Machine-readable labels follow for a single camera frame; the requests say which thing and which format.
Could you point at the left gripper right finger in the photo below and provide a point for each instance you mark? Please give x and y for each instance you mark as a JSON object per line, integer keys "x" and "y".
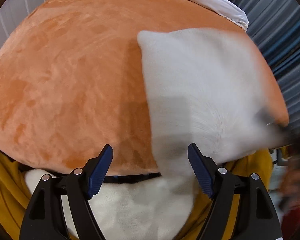
{"x": 256, "y": 216}

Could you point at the cream knitted garment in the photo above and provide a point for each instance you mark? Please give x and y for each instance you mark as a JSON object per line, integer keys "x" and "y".
{"x": 204, "y": 86}

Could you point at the mustard yellow garment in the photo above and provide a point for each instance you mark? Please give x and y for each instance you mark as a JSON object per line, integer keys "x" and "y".
{"x": 15, "y": 196}

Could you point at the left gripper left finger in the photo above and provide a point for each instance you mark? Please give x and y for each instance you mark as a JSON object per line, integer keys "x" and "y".
{"x": 44, "y": 217}

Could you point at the person's right hand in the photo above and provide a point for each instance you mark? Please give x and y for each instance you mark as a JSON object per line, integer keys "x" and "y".
{"x": 290, "y": 189}

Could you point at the blue grey curtain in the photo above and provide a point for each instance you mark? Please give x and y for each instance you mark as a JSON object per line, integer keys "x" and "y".
{"x": 274, "y": 26}

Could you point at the orange plush blanket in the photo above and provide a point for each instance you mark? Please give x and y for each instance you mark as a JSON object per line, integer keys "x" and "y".
{"x": 71, "y": 81}

